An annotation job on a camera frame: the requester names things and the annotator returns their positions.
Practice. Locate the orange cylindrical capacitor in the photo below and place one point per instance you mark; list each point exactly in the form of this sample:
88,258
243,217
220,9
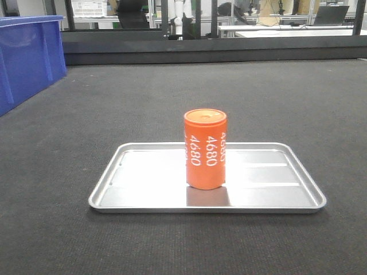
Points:
205,132

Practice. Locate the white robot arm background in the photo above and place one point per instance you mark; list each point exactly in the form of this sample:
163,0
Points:
178,10

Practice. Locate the blue bin on conveyor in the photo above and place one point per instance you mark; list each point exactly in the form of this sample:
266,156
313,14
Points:
32,57

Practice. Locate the silver metal tray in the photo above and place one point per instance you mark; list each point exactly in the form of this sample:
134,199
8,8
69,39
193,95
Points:
260,178

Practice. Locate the white background table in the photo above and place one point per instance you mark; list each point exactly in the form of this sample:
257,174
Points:
247,31

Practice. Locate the black office chair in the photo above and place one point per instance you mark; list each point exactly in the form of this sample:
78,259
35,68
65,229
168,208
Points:
132,15

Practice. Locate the white plastic crate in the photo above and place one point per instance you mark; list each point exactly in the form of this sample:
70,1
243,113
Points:
89,8

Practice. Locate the open grey laptop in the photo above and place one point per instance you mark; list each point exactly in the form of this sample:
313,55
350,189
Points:
330,15

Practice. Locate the black conveyor frame rail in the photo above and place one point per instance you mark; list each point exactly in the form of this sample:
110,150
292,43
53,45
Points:
104,47

